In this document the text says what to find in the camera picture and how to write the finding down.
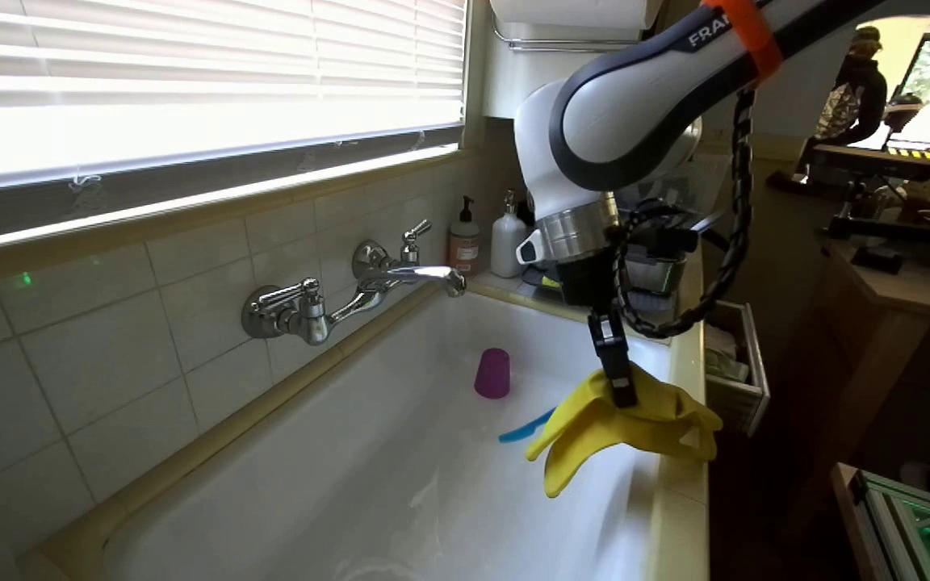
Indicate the green white crate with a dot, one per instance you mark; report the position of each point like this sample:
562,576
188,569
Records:
886,523

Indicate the white window blinds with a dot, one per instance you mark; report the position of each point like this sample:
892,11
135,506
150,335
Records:
90,87

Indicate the blue plastic utensil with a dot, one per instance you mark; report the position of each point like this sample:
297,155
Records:
526,429

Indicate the purple plastic cup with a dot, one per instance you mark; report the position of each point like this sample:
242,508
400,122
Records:
493,375

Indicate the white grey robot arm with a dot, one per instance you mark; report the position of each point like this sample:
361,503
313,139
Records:
615,122

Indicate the yellow rubber glove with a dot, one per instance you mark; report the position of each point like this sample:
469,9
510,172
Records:
662,421

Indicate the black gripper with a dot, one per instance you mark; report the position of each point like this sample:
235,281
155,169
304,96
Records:
615,261

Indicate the wooden side table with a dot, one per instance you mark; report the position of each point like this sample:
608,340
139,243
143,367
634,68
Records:
853,381

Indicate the white plastic bottle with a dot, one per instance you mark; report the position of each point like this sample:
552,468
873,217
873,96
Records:
509,232

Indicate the white ceramic sink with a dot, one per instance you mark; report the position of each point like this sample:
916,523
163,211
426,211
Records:
390,473

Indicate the open wooden drawer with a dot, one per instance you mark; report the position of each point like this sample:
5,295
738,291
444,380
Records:
738,381

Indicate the chrome wall faucet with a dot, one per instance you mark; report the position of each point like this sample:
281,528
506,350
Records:
304,310

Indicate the brown soap pump bottle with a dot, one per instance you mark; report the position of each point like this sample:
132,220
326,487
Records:
461,240

